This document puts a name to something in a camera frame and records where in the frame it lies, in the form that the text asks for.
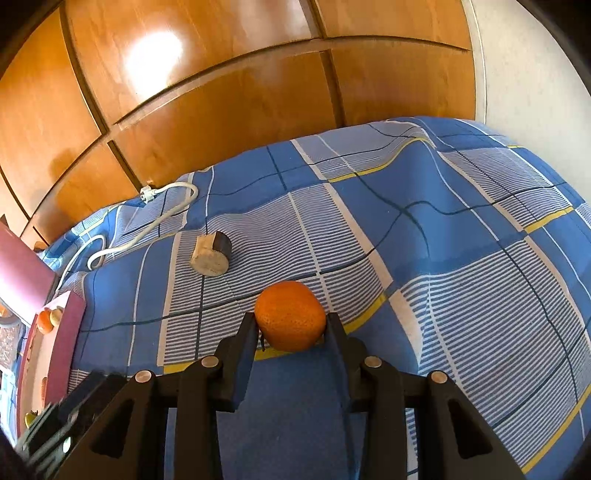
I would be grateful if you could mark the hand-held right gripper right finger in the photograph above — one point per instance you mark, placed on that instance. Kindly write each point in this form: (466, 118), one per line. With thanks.
(344, 369)

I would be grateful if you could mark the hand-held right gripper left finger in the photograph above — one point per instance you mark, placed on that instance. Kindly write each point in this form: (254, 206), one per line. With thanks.
(242, 374)

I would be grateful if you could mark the orange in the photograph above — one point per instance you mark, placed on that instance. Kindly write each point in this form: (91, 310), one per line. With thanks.
(45, 321)
(290, 316)

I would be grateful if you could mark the pink rimmed white tray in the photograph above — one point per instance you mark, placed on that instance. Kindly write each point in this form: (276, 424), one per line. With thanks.
(69, 341)

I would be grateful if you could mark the small green fruit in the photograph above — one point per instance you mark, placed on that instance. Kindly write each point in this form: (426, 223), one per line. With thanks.
(30, 419)
(57, 315)

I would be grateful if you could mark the orange carrot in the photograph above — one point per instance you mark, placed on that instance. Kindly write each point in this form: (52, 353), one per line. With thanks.
(44, 386)

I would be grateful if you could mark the blue plaid blanket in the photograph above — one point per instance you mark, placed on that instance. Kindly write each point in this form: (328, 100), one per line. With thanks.
(415, 277)

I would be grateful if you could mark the dark cylinder with beige face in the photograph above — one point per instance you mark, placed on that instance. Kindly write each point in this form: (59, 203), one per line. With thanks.
(207, 261)

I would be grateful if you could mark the pink electric kettle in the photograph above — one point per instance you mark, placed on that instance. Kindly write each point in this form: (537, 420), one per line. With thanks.
(23, 272)

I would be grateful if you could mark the wooden wardrobe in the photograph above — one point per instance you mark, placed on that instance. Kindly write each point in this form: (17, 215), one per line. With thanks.
(207, 115)

